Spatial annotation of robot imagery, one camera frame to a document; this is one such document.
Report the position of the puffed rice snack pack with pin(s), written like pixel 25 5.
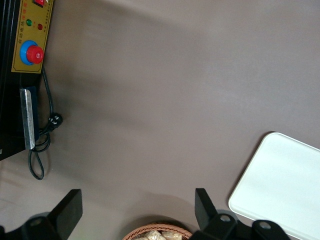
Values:
pixel 171 236
pixel 152 235

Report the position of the pale rectangular plastic tray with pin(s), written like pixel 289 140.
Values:
pixel 280 180

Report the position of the round wicker basket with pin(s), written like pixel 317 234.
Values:
pixel 155 225

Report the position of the black machine with yellow panel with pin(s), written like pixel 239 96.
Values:
pixel 7 75

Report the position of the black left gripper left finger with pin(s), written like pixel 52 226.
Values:
pixel 65 215

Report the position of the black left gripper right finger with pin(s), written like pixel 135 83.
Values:
pixel 207 217

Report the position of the brown table cover sheet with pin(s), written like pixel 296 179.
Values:
pixel 162 87

